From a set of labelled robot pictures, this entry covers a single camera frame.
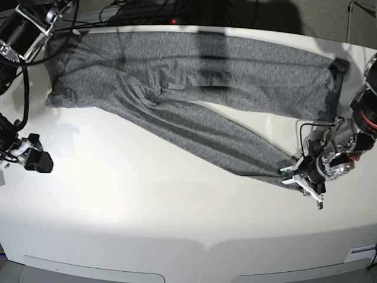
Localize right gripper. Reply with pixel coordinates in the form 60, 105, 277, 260
1, 133, 54, 186

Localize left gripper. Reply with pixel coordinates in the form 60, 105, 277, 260
282, 156, 326, 210

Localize grey long-sleeve T-shirt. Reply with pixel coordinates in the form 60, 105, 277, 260
45, 32, 349, 186

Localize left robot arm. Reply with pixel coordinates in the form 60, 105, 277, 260
280, 56, 376, 209

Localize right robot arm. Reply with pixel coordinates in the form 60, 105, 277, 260
1, 1, 80, 173

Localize white label plate on table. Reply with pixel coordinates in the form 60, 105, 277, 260
345, 245, 376, 263

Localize black power strip red light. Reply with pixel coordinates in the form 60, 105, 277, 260
104, 14, 218, 27

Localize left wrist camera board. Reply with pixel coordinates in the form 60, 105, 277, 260
280, 167, 294, 181

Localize metal stand frame right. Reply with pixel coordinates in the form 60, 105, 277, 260
345, 0, 377, 44

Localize black cables behind table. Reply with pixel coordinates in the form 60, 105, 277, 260
97, 0, 266, 27

